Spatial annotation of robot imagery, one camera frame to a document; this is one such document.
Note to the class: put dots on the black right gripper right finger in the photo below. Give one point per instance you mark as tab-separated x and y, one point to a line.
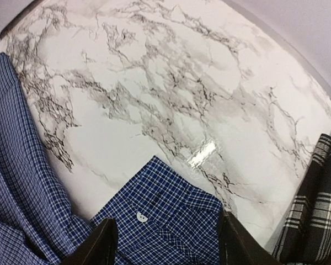
237	246

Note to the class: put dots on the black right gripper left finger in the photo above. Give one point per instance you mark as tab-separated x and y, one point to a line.
99	248

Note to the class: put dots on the blue checked shirt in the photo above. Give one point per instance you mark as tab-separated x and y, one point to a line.
158	217

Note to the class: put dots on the black white plaid garment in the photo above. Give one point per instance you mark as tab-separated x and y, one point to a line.
306	235

